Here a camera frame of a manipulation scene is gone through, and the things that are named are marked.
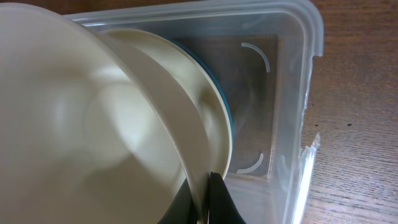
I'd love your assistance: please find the blue bowl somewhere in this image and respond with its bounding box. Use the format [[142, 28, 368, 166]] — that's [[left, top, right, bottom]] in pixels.
[[170, 40, 234, 138]]

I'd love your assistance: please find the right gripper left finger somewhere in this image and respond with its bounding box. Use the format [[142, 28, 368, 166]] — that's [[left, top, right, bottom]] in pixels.
[[158, 180, 197, 224]]

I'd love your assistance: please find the cream bowl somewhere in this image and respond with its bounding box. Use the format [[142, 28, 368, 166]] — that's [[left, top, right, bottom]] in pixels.
[[103, 29, 234, 177], [1, 3, 209, 223]]

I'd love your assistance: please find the clear plastic storage container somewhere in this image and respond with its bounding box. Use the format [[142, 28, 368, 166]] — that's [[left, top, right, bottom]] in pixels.
[[69, 1, 323, 223]]

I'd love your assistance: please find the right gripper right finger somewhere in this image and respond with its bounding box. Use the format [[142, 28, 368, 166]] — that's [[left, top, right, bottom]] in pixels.
[[208, 172, 246, 224]]

